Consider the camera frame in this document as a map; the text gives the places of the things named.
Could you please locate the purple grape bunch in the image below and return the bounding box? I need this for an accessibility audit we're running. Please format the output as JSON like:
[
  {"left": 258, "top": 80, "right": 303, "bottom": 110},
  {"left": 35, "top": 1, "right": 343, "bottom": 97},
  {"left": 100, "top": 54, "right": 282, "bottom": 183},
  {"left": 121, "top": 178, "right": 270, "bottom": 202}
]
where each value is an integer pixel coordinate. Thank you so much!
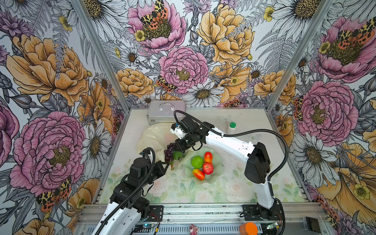
[{"left": 164, "top": 143, "right": 178, "bottom": 170}]

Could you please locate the green bumpy fruit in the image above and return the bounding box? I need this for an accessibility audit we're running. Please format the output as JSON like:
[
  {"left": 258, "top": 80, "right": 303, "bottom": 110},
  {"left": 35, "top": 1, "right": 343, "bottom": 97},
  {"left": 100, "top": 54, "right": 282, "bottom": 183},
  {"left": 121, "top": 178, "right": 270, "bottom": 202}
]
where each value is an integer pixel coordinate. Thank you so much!
[{"left": 191, "top": 156, "right": 204, "bottom": 169}]

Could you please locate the translucent cream plastic bag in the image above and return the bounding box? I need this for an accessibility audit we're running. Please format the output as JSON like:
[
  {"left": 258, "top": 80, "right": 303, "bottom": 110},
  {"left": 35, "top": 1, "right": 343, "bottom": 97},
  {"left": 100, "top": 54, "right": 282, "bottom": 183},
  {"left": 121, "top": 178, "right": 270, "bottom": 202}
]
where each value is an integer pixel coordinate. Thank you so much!
[{"left": 136, "top": 123, "right": 178, "bottom": 162}]

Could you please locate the red strawberry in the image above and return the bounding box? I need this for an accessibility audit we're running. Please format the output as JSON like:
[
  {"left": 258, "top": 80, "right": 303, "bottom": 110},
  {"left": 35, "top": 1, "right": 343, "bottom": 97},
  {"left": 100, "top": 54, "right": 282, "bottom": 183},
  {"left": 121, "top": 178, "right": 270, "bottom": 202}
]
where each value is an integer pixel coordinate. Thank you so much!
[{"left": 202, "top": 162, "right": 214, "bottom": 175}]

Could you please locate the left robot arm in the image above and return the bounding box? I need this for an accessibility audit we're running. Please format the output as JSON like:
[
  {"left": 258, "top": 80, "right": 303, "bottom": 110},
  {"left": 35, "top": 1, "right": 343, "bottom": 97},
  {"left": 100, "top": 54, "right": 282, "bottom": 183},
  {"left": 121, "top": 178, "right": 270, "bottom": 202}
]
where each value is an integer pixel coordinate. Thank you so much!
[{"left": 92, "top": 157, "right": 168, "bottom": 235}]

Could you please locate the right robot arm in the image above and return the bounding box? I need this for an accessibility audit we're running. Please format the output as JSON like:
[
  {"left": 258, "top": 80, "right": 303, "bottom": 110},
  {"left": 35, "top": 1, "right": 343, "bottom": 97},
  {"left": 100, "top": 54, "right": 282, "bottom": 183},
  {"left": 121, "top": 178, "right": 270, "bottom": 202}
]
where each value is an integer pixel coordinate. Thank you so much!
[{"left": 170, "top": 115, "right": 288, "bottom": 220}]

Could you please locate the white bottle green cap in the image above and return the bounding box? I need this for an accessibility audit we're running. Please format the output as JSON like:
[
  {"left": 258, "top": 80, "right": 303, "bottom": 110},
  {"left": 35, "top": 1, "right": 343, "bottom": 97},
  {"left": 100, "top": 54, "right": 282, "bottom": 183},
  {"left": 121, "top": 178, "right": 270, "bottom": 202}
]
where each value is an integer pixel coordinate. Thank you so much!
[{"left": 226, "top": 122, "right": 237, "bottom": 135}]

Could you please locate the light green plate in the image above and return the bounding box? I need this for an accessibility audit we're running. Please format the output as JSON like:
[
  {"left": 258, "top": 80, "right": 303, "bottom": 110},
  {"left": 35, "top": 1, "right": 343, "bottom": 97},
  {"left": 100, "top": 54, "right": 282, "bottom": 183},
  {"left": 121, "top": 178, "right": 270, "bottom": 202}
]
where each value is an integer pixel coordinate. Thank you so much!
[{"left": 183, "top": 147, "right": 223, "bottom": 184}]

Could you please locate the yellow orange mango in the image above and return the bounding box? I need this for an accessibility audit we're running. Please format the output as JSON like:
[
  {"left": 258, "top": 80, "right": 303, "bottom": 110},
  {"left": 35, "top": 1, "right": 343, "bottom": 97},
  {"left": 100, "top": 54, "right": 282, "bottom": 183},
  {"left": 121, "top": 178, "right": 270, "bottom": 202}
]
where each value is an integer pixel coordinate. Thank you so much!
[{"left": 193, "top": 168, "right": 205, "bottom": 181}]

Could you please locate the silver metal case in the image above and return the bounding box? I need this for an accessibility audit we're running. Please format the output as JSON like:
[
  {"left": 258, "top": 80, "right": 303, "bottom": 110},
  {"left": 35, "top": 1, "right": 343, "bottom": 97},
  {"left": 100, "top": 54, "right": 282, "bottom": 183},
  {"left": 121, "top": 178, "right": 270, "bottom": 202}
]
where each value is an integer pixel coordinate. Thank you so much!
[{"left": 146, "top": 100, "right": 186, "bottom": 125}]

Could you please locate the red white small object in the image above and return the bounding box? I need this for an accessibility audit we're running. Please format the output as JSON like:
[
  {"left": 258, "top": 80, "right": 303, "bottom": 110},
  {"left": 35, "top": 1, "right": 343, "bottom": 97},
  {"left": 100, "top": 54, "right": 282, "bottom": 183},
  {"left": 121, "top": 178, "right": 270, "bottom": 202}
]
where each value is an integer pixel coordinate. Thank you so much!
[{"left": 189, "top": 224, "right": 199, "bottom": 235}]

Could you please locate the orange round cap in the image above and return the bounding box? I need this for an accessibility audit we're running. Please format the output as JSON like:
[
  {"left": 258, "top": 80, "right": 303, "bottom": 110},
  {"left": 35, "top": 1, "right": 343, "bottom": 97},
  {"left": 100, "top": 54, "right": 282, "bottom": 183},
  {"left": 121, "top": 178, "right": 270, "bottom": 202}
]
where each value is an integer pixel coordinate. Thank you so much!
[{"left": 239, "top": 222, "right": 258, "bottom": 235}]

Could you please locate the green circuit board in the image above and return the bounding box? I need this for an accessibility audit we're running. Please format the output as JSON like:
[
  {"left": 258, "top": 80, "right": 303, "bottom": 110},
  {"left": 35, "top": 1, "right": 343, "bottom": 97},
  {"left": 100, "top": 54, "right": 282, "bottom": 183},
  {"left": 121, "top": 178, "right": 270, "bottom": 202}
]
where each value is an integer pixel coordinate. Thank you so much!
[{"left": 266, "top": 222, "right": 280, "bottom": 230}]

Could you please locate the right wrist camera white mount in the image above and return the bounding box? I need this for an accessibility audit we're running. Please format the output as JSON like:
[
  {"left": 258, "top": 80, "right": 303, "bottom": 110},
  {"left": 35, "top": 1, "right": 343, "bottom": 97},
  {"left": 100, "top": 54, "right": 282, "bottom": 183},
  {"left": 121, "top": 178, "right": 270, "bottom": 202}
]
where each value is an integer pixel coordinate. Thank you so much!
[{"left": 170, "top": 123, "right": 187, "bottom": 140}]

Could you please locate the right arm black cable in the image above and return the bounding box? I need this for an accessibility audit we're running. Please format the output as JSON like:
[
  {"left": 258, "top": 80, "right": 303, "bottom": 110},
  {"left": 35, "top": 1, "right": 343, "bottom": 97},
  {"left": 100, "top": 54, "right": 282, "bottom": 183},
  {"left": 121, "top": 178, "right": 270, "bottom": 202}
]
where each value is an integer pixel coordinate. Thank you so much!
[{"left": 173, "top": 110, "right": 289, "bottom": 182}]

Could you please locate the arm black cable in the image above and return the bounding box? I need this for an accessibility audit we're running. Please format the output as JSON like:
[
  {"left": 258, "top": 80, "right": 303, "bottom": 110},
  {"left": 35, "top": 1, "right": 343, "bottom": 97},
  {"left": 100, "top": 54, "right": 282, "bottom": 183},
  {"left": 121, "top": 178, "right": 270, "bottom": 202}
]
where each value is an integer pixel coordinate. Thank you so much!
[
  {"left": 93, "top": 146, "right": 156, "bottom": 235},
  {"left": 173, "top": 110, "right": 289, "bottom": 182}
]

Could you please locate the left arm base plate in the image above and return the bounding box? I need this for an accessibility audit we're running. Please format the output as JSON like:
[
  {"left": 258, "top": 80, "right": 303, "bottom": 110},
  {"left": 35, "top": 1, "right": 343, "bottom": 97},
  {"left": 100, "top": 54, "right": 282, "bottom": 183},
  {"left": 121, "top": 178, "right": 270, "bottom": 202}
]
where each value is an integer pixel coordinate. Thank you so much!
[{"left": 141, "top": 205, "right": 164, "bottom": 222}]

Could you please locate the aluminium front rail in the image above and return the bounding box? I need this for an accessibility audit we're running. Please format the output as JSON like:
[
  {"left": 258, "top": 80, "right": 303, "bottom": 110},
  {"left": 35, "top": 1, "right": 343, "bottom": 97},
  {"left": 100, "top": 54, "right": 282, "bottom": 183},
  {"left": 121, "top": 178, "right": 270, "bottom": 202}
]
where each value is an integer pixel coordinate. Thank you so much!
[{"left": 73, "top": 202, "right": 333, "bottom": 235}]

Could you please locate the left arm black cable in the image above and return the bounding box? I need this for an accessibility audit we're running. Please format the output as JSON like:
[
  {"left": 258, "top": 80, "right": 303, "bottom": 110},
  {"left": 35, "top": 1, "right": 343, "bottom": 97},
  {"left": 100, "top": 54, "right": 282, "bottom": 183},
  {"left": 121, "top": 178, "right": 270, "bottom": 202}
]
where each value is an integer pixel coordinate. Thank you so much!
[{"left": 93, "top": 146, "right": 156, "bottom": 235}]

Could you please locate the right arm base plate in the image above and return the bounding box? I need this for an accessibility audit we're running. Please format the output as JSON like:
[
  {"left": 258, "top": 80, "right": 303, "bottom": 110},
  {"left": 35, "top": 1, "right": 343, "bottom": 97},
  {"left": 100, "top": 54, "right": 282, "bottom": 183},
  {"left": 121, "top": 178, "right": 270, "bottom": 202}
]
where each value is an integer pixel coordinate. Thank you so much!
[{"left": 240, "top": 203, "right": 285, "bottom": 221}]

